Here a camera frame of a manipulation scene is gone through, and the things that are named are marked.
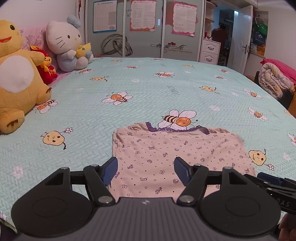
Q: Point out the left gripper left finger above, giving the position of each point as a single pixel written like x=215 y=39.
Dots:
x=98 y=179

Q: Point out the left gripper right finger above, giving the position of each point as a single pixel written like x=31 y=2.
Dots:
x=194 y=179

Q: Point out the person in dark clothes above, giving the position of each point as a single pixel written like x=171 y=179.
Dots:
x=220 y=35

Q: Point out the person right hand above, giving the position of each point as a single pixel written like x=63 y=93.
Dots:
x=287 y=228

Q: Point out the light green quilted bedspread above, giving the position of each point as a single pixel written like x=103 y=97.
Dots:
x=145 y=112

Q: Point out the pink folded quilt pile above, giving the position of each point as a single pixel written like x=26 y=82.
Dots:
x=276 y=78

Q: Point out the red plush toy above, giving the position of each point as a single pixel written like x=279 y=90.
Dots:
x=46 y=70

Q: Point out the yellow plush toy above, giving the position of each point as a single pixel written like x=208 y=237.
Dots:
x=22 y=87

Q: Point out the white drawer cabinet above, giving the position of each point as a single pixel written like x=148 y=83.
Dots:
x=209 y=52

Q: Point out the white room door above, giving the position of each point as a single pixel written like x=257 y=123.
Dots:
x=241 y=37

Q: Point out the white cat plush toy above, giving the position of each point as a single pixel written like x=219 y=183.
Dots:
x=64 y=39

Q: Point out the sliding door wardrobe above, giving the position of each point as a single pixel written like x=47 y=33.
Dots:
x=158 y=29

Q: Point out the pink framed poster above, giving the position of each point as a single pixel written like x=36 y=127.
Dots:
x=184 y=19

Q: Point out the blue framed poster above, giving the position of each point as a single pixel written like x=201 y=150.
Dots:
x=104 y=16

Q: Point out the green bag on shelf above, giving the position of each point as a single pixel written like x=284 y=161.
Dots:
x=262 y=27

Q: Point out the orange framed poster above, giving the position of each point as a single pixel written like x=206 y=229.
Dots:
x=143 y=16

